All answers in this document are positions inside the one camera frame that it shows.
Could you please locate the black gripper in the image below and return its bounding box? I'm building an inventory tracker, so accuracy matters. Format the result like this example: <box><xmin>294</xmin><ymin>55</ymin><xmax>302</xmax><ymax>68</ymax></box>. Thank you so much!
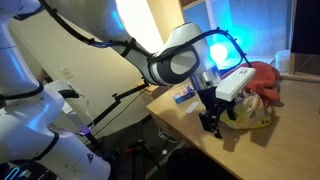
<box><xmin>197</xmin><ymin>85</ymin><xmax>238</xmax><ymax>140</ymax></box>

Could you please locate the yellow green floral bag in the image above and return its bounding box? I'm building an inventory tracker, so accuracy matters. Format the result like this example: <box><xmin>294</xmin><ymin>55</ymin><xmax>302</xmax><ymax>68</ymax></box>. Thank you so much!
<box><xmin>219</xmin><ymin>90</ymin><xmax>274</xmax><ymax>131</ymax></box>

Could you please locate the orange pink terry towel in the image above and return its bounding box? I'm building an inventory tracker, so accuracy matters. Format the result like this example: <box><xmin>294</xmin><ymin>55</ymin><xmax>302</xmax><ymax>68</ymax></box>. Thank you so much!
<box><xmin>222</xmin><ymin>61</ymin><xmax>282</xmax><ymax>108</ymax></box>

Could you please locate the black jointed stand arm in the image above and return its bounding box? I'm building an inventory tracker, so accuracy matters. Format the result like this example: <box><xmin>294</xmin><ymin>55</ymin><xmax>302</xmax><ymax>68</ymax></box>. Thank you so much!
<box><xmin>84</xmin><ymin>81</ymin><xmax>151</xmax><ymax>148</ymax></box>

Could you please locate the white paper strip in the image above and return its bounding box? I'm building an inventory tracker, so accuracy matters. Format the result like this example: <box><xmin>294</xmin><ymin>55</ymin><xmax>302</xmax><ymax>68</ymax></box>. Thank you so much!
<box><xmin>185</xmin><ymin>100</ymin><xmax>200</xmax><ymax>115</ymax></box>

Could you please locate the blue tissue packet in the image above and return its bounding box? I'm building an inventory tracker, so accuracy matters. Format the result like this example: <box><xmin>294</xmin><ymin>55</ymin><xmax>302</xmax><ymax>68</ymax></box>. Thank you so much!
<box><xmin>172</xmin><ymin>84</ymin><xmax>197</xmax><ymax>105</ymax></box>

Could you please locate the dark blue backpack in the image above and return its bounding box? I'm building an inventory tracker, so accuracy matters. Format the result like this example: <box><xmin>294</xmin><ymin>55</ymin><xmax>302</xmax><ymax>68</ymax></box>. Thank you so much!
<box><xmin>166</xmin><ymin>146</ymin><xmax>234</xmax><ymax>180</ymax></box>

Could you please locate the tan cardboard box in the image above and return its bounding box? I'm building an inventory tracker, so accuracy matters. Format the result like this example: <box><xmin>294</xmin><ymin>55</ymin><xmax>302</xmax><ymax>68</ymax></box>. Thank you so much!
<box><xmin>141</xmin><ymin>84</ymin><xmax>171</xmax><ymax>100</ymax></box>

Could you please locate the glowing round lamp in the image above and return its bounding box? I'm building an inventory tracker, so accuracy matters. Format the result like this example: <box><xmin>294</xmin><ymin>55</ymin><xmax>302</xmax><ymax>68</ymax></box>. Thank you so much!
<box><xmin>209</xmin><ymin>43</ymin><xmax>229</xmax><ymax>65</ymax></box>

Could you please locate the white candle jar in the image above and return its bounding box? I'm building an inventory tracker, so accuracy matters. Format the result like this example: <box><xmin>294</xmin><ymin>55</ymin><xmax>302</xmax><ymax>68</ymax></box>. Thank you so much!
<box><xmin>274</xmin><ymin>49</ymin><xmax>292</xmax><ymax>74</ymax></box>

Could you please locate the wooden shelf unit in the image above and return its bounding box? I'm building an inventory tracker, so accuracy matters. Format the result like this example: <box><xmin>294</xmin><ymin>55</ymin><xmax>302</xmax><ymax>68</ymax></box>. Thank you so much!
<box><xmin>178</xmin><ymin>0</ymin><xmax>320</xmax><ymax>83</ymax></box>

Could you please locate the white cable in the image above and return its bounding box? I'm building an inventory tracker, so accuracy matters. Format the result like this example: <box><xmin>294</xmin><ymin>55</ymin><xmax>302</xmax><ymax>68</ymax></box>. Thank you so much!
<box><xmin>156</xmin><ymin>128</ymin><xmax>186</xmax><ymax>146</ymax></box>

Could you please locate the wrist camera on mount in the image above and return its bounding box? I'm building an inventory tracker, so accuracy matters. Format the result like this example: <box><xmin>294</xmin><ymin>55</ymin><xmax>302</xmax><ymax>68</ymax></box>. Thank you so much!
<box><xmin>215</xmin><ymin>66</ymin><xmax>257</xmax><ymax>102</ymax></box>

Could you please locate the white wall socket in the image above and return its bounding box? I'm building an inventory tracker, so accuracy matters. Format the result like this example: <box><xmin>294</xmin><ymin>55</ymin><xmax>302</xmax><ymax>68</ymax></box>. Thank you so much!
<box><xmin>60</xmin><ymin>67</ymin><xmax>74</xmax><ymax>80</ymax></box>

